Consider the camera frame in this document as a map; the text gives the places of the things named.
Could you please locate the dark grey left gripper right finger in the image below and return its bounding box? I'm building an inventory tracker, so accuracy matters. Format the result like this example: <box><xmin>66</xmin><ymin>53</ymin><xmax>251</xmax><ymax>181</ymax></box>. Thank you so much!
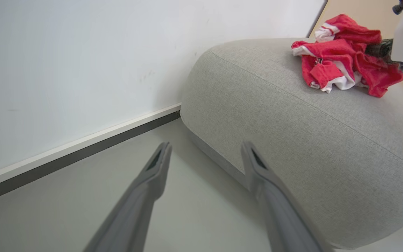
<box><xmin>240</xmin><ymin>141</ymin><xmax>332</xmax><ymax>252</ymax></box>

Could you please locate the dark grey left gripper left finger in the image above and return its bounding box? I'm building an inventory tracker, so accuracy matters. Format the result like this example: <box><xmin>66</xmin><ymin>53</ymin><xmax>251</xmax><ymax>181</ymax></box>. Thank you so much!
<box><xmin>83</xmin><ymin>141</ymin><xmax>173</xmax><ymax>252</ymax></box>

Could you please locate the red and white jersey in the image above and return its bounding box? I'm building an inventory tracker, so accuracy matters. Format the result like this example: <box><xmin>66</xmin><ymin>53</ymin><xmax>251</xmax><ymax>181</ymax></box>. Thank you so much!
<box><xmin>291</xmin><ymin>14</ymin><xmax>403</xmax><ymax>98</ymax></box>

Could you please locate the grey fabric sofa seat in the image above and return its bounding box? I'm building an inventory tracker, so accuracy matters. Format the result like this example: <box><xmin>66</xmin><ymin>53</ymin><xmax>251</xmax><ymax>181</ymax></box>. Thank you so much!
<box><xmin>180</xmin><ymin>38</ymin><xmax>403</xmax><ymax>250</ymax></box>

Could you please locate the white and grey baseboard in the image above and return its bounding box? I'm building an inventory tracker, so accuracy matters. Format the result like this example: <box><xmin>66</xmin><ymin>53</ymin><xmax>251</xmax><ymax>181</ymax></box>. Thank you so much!
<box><xmin>0</xmin><ymin>103</ymin><xmax>182</xmax><ymax>207</ymax></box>

